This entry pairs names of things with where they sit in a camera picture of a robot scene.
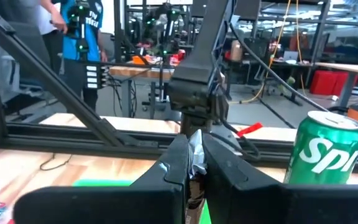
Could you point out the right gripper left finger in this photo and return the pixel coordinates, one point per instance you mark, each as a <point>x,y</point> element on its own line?
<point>120,205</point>

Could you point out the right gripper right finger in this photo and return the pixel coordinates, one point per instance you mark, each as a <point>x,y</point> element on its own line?
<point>259,205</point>

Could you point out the dark Hershey's chocolate bar wrapper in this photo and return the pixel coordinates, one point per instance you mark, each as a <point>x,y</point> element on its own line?
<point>196,155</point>

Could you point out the green plastic basket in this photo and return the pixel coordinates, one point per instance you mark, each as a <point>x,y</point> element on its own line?
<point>104,183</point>

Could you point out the red tag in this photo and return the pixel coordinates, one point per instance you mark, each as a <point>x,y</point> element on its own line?
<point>250,129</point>

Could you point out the green Sprite can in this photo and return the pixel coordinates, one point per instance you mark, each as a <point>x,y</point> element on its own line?
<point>322,149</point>

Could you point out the black power strip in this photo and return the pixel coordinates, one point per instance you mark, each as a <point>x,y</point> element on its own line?
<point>92,76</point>

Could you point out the wooden background table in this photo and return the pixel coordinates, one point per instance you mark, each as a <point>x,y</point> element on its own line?
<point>135,72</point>

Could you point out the red box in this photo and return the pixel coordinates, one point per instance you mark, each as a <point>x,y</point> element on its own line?
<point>325,82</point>

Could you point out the grey laptop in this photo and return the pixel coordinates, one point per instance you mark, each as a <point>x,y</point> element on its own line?
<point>291,56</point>

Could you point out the brown cardboard box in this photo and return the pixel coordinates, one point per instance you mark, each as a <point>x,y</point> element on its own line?
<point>236,51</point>

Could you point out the person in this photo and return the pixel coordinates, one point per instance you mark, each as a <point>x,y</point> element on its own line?
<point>93,37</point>
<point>50,21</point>

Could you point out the black frame rail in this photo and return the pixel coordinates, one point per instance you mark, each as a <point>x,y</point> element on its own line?
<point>57,140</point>

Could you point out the black diagonal frame strut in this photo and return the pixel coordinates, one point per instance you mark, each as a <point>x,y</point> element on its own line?
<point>42,73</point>

